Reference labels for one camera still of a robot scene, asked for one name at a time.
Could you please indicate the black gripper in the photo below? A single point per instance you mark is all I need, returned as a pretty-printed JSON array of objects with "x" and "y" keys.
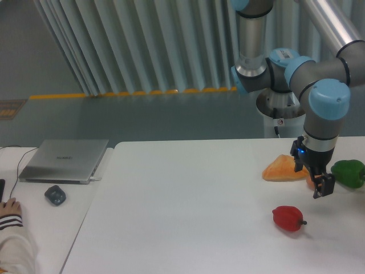
[{"x": 315, "y": 154}]

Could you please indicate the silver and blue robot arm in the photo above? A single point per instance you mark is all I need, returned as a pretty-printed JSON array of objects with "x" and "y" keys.
[{"x": 322, "y": 89}]

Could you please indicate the white sleeved forearm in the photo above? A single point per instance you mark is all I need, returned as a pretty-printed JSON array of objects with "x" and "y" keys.
[{"x": 17, "y": 253}]

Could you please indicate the green bell pepper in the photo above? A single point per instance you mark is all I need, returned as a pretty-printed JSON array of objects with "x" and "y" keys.
[{"x": 349, "y": 173}]

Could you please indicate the red bell pepper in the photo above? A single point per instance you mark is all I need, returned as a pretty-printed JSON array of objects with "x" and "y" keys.
[{"x": 288, "y": 218}]

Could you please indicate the person's hand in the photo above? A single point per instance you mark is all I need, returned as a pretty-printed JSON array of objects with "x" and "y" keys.
[{"x": 11, "y": 207}]

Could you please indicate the brown egg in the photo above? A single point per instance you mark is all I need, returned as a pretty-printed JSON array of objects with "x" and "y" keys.
[{"x": 310, "y": 183}]

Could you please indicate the orange triangular bread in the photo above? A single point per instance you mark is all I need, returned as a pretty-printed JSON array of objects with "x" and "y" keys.
[{"x": 282, "y": 170}]

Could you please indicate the white corrugated partition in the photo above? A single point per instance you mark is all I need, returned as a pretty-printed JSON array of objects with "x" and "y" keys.
[{"x": 148, "y": 46}]

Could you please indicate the silver Huawei laptop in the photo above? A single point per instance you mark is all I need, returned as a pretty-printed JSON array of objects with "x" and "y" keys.
[{"x": 68, "y": 161}]

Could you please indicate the black phone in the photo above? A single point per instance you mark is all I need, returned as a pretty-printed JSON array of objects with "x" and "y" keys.
[{"x": 2, "y": 188}]

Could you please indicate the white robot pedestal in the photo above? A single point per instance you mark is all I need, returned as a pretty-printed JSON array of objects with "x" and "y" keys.
[{"x": 282, "y": 114}]

